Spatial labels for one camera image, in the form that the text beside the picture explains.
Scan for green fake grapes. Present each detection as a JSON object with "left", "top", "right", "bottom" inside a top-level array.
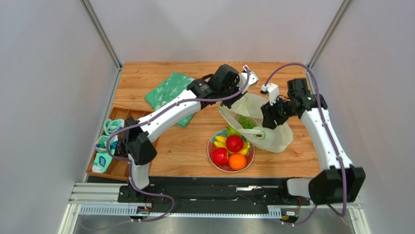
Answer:
[{"left": 239, "top": 116, "right": 256, "bottom": 129}]

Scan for translucent avocado print plastic bag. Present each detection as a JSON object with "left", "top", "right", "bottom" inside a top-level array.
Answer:
[{"left": 219, "top": 93, "right": 293, "bottom": 153}]

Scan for green fake apple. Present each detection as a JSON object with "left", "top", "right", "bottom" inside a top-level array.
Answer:
[{"left": 226, "top": 125, "right": 242, "bottom": 137}]

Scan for red fake apple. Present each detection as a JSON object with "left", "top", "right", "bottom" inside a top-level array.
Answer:
[
  {"left": 210, "top": 148, "right": 228, "bottom": 166},
  {"left": 226, "top": 135, "right": 244, "bottom": 153}
]

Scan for yellow fake banana bunch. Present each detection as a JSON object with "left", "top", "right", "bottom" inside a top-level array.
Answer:
[{"left": 213, "top": 136, "right": 251, "bottom": 156}]

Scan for orange fake orange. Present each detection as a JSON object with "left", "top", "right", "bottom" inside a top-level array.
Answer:
[{"left": 228, "top": 153, "right": 247, "bottom": 171}]

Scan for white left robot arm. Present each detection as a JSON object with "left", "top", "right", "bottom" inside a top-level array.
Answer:
[{"left": 123, "top": 64, "right": 259, "bottom": 191}]

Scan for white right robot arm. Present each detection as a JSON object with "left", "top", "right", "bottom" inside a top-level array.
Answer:
[{"left": 261, "top": 78, "right": 366, "bottom": 205}]

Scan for floral red blue plate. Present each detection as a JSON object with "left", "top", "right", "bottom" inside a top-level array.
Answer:
[{"left": 207, "top": 129, "right": 255, "bottom": 173}]

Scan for green tie-dye cloth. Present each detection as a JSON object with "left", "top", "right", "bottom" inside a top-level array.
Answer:
[{"left": 145, "top": 73, "right": 194, "bottom": 111}]

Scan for teal white sock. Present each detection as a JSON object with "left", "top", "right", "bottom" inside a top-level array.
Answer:
[{"left": 92, "top": 119, "right": 125, "bottom": 174}]

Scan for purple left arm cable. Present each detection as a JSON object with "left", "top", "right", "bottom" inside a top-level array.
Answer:
[{"left": 105, "top": 66, "right": 251, "bottom": 223}]

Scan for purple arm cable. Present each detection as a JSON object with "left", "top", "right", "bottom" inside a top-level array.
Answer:
[
  {"left": 105, "top": 66, "right": 251, "bottom": 223},
  {"left": 263, "top": 62, "right": 348, "bottom": 227}
]

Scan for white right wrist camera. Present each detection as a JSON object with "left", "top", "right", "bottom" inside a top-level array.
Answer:
[{"left": 260, "top": 83, "right": 280, "bottom": 106}]

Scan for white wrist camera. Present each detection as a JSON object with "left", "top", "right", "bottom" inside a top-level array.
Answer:
[
  {"left": 238, "top": 65, "right": 259, "bottom": 94},
  {"left": 260, "top": 83, "right": 280, "bottom": 106}
]

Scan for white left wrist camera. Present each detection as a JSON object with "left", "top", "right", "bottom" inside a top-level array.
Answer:
[{"left": 238, "top": 65, "right": 259, "bottom": 94}]

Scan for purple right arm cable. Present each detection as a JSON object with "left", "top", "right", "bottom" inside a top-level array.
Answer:
[{"left": 263, "top": 62, "right": 348, "bottom": 227}]

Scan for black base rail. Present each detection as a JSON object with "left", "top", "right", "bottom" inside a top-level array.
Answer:
[{"left": 117, "top": 176, "right": 310, "bottom": 215}]

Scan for aluminium frame rail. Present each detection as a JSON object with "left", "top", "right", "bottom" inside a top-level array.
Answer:
[{"left": 58, "top": 183, "right": 370, "bottom": 234}]

